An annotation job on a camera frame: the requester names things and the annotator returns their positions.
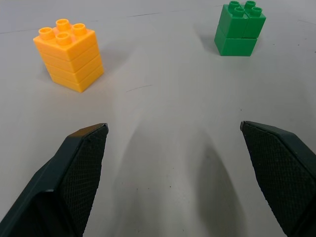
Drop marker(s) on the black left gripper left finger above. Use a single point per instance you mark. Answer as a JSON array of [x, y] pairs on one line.
[[61, 185]]

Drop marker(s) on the yellow toy block stack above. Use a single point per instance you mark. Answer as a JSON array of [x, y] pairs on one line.
[[71, 59]]

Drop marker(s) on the green toy block stack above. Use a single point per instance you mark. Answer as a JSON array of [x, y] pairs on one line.
[[235, 32]]

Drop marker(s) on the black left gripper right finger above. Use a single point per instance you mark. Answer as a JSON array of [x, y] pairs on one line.
[[284, 172]]

